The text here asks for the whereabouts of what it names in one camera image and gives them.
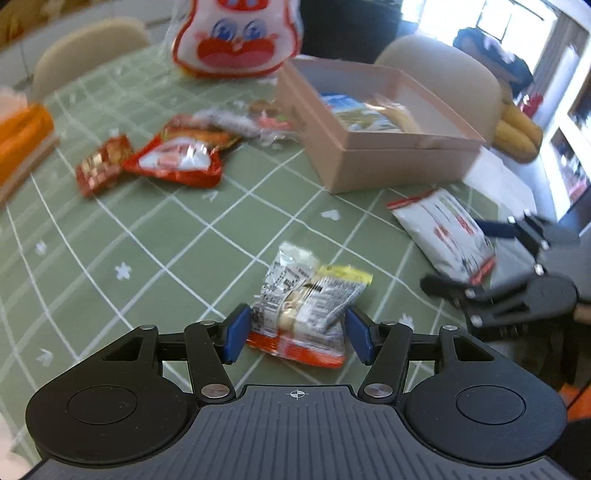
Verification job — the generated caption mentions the orange tissue box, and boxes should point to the orange tissue box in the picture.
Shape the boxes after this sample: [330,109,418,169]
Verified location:
[0,90,58,204]

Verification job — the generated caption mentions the white red-edged snack packet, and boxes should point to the white red-edged snack packet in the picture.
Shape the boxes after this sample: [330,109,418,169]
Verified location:
[387,187,497,284]

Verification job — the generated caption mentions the rabbit-shaped red white bag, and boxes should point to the rabbit-shaped red white bag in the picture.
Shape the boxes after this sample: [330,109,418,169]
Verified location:
[172,0,303,79]

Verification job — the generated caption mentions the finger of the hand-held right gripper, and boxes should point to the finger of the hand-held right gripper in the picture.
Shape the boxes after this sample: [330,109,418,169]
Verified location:
[475,210,580,275]
[421,274,541,329]

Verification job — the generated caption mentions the orange-red snack packet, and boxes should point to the orange-red snack packet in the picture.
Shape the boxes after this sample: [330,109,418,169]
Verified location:
[161,114,242,149]

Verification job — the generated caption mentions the red snack packet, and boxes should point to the red snack packet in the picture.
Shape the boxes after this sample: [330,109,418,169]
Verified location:
[122,134,223,188]

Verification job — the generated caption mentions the dark jacket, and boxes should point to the dark jacket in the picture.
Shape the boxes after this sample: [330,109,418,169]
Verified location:
[452,27,536,86]

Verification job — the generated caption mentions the grey snack bar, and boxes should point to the grey snack bar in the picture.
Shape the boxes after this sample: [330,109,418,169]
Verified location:
[196,107,262,139]

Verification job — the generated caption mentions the blue white snack packet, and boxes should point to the blue white snack packet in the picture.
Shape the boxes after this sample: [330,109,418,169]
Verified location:
[320,92,393,134]

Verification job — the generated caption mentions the beige dining chair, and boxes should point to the beige dining chair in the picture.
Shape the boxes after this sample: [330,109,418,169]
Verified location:
[31,17,153,100]
[374,36,503,146]

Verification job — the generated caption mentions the pink cardboard box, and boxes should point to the pink cardboard box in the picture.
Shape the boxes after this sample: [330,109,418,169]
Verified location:
[276,59,486,195]

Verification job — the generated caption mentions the yellow cushion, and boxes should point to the yellow cushion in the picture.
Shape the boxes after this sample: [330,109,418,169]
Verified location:
[492,83,546,162]

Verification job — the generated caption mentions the small red-brown snack packet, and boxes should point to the small red-brown snack packet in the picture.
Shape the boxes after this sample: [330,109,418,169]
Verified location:
[75,134,134,198]

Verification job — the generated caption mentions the green checked tablecloth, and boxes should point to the green checked tablecloth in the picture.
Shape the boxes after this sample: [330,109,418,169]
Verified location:
[0,44,536,439]

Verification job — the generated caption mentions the silver orange-edged snack packet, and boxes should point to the silver orange-edged snack packet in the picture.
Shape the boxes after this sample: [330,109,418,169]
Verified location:
[247,242,374,369]

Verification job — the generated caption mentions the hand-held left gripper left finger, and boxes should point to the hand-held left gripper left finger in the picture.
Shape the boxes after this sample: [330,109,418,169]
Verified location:
[99,305,252,404]

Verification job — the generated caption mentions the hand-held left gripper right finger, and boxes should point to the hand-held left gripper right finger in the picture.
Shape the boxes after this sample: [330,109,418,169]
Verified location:
[345,308,497,403]

